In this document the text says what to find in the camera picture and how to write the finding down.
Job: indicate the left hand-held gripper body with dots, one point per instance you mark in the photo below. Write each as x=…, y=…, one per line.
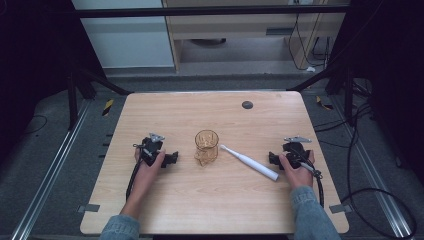
x=152, y=145

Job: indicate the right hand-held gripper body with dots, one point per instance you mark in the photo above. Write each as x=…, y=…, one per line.
x=293, y=146

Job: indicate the white electric toothbrush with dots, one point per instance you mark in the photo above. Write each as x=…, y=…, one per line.
x=253, y=164

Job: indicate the clear amber plastic cup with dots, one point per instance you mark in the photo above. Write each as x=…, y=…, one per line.
x=206, y=148

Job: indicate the person's right hand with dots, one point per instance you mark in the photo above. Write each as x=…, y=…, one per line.
x=300, y=176

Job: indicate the person's left hand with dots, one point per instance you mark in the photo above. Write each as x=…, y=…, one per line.
x=145, y=176

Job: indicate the yellow black tape strip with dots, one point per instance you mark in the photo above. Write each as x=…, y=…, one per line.
x=323, y=104
x=107, y=107

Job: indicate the dark round table grommet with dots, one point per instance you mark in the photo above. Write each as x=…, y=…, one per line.
x=247, y=105

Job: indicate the black metal stand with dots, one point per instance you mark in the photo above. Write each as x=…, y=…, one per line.
x=72, y=100
x=348, y=96

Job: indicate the small white plug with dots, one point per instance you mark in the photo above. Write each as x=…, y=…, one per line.
x=310, y=69

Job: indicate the white cabinet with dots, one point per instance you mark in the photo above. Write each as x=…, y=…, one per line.
x=126, y=43

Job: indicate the black curtain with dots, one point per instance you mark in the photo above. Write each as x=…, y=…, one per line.
x=33, y=66
x=393, y=66

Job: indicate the grey table bracket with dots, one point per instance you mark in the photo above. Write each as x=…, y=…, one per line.
x=340, y=208
x=88, y=208

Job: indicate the aluminium floor rail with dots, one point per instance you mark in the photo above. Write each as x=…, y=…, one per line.
x=50, y=173
x=376, y=180

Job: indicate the black horizontal frame bar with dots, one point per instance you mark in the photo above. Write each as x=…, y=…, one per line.
x=200, y=11

